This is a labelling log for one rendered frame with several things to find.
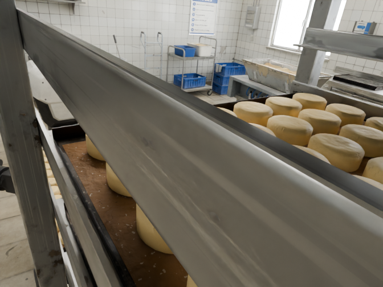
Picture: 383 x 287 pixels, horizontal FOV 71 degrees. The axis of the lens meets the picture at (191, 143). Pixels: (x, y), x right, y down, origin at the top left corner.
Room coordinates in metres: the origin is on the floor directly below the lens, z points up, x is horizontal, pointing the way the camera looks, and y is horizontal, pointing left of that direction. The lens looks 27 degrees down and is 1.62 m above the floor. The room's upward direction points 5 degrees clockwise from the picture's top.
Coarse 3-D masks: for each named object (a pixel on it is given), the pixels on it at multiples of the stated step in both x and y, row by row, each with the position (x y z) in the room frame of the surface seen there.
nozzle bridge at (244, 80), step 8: (232, 80) 2.07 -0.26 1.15; (240, 80) 1.99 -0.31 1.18; (248, 80) 2.00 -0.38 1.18; (232, 88) 2.07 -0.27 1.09; (240, 88) 2.11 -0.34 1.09; (256, 88) 1.83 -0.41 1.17; (264, 88) 1.80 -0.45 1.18; (272, 88) 1.83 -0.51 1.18; (232, 96) 2.07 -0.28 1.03; (240, 96) 2.02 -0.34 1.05; (264, 96) 1.87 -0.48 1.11
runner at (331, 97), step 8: (296, 88) 0.49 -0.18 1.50; (304, 88) 0.48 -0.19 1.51; (312, 88) 0.47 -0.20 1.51; (320, 88) 0.46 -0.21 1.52; (320, 96) 0.45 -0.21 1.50; (328, 96) 0.44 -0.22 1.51; (336, 96) 0.43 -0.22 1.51; (344, 96) 0.42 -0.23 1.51; (328, 104) 0.44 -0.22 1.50; (344, 104) 0.42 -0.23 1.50; (352, 104) 0.41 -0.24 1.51; (360, 104) 0.40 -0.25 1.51; (368, 104) 0.39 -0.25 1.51; (376, 104) 0.39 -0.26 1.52; (368, 112) 0.39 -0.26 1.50; (376, 112) 0.38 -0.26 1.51
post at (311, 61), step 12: (324, 0) 0.49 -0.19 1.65; (336, 0) 0.49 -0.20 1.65; (312, 12) 0.50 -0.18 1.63; (324, 12) 0.48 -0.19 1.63; (336, 12) 0.49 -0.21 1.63; (312, 24) 0.50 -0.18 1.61; (324, 24) 0.48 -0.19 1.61; (300, 60) 0.50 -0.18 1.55; (312, 60) 0.48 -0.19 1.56; (300, 72) 0.49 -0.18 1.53; (312, 72) 0.48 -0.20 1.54; (312, 84) 0.49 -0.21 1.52
